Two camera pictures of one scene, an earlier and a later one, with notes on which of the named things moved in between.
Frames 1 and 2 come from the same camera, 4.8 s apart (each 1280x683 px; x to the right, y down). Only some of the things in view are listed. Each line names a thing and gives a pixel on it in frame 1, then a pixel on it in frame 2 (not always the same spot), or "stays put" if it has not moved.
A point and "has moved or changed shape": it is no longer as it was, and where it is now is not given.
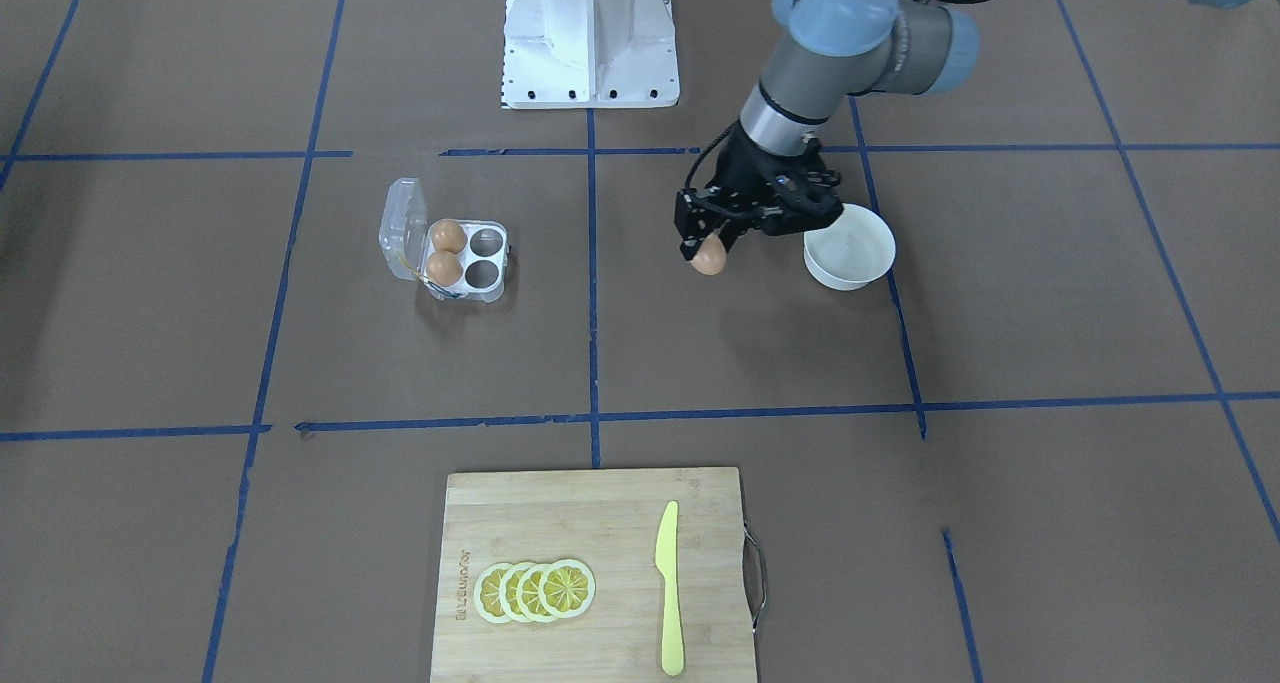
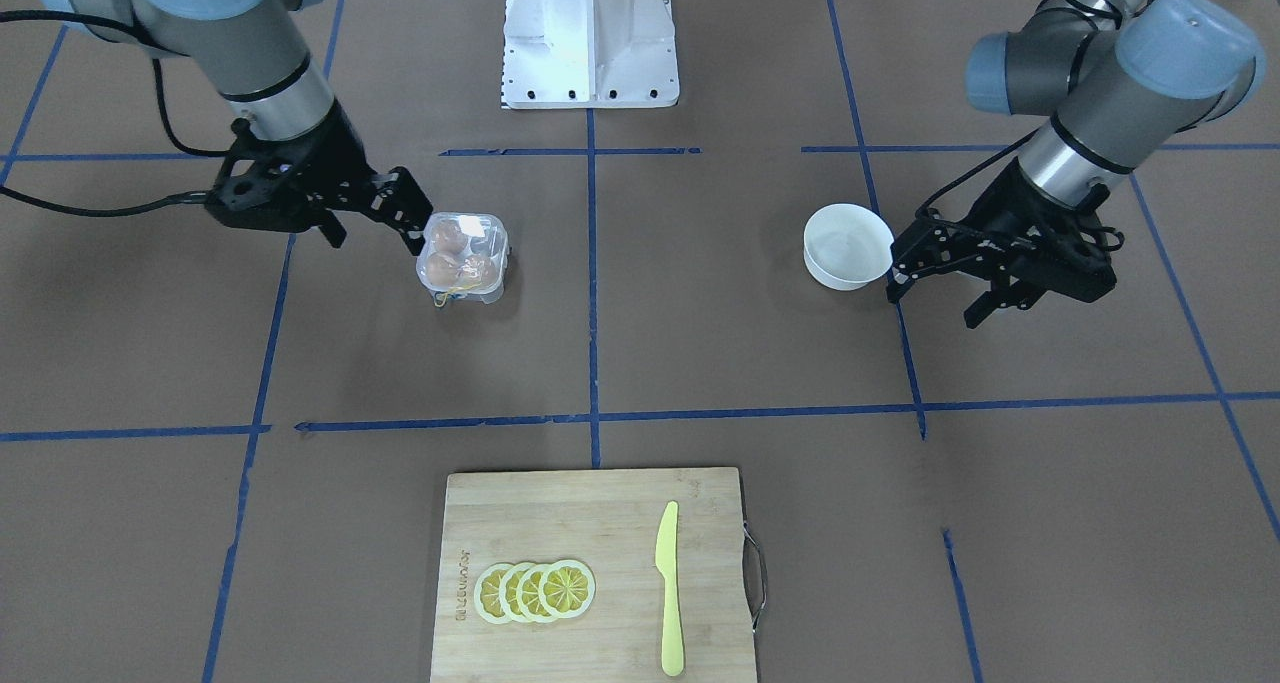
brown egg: [711, 257] → [479, 271]
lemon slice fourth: [566, 588] stays put
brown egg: [449, 236] stays put
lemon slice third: [527, 592] stays put
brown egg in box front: [444, 268] stays put
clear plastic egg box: [449, 258] has moved or changed shape
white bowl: [857, 250] stays put
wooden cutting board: [609, 521] stays put
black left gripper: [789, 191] → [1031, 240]
